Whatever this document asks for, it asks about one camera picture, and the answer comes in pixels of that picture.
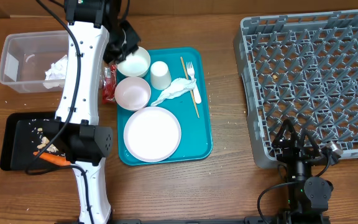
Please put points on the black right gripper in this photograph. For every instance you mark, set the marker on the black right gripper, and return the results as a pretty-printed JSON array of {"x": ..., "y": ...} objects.
[{"x": 297, "y": 150}]

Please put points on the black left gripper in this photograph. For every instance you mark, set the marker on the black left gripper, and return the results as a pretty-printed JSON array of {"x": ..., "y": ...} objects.
[{"x": 110, "y": 56}]

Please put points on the white bowl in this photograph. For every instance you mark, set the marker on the white bowl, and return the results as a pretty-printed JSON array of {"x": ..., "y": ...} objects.
[{"x": 136, "y": 64}]

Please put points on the red snack wrapper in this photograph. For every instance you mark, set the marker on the red snack wrapper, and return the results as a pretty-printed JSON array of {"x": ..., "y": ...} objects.
[{"x": 109, "y": 84}]

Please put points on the pink bowl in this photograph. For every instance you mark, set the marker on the pink bowl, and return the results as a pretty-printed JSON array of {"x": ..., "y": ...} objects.
[{"x": 132, "y": 93}]

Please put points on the white napkin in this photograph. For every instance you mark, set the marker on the white napkin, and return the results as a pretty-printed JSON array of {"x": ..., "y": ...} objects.
[{"x": 55, "y": 76}]

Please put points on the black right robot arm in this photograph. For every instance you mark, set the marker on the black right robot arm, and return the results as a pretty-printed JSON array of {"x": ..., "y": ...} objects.
[{"x": 308, "y": 194}]

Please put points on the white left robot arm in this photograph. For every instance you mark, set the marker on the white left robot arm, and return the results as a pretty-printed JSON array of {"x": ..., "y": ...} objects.
[{"x": 78, "y": 134}]

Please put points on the grey dishwasher rack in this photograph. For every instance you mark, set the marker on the grey dishwasher rack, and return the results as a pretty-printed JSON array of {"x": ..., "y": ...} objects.
[{"x": 302, "y": 67}]

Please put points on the white cup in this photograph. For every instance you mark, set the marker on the white cup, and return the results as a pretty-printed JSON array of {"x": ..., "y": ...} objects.
[{"x": 160, "y": 75}]

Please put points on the white tissue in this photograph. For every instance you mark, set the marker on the white tissue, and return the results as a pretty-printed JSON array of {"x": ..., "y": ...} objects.
[{"x": 177, "y": 88}]

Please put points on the white plastic fork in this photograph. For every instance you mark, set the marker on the white plastic fork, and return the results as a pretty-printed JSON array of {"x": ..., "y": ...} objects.
[{"x": 191, "y": 72}]

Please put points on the white round plate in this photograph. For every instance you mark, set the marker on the white round plate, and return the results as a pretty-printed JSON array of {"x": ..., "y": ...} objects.
[{"x": 152, "y": 134}]

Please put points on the clear plastic bin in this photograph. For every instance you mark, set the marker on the clear plastic bin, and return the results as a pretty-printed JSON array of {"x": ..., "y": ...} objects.
[{"x": 26, "y": 57}]

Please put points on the rice and peanut shell scraps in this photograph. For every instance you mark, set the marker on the rice and peanut shell scraps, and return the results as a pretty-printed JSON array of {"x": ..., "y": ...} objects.
[{"x": 38, "y": 133}]

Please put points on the orange carrot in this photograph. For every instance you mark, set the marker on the orange carrot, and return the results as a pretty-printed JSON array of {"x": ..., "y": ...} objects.
[{"x": 56, "y": 160}]

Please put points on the black food tray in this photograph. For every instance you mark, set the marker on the black food tray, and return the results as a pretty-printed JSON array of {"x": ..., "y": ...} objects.
[{"x": 20, "y": 144}]

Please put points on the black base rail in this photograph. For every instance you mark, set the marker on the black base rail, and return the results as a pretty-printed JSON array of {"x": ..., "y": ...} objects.
[{"x": 246, "y": 220}]

